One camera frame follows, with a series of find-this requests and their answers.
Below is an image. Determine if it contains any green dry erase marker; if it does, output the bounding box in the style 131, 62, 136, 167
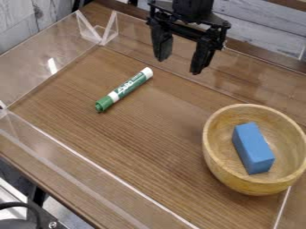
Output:
94, 67, 153, 113

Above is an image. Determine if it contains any black cable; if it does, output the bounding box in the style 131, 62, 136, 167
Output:
0, 201, 42, 229

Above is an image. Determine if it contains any blue foam block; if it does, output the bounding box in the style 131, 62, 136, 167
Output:
232, 123, 275, 174

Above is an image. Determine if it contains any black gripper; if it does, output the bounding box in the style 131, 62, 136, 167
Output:
147, 0, 232, 75

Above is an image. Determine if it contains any black metal table leg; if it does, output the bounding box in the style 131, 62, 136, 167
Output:
32, 186, 48, 207

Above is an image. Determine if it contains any brown wooden bowl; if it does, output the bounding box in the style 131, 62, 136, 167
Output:
201, 104, 306, 196

